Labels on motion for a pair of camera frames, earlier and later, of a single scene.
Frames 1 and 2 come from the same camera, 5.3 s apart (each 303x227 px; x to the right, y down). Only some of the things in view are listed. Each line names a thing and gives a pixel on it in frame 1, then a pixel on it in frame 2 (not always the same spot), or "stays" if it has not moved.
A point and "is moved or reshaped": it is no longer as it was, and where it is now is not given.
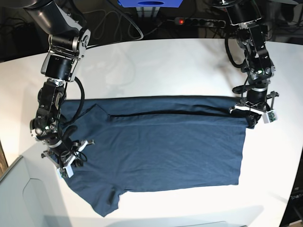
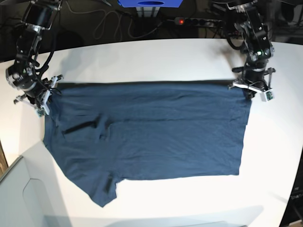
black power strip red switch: x=200 y=21 stays
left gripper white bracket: x=260 y=109 to x=266 y=94
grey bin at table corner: x=31 y=195 stays
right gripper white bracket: x=66 y=161 to x=44 y=106
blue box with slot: x=150 y=3 stays
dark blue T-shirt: x=137 y=143 is moved or reshaped
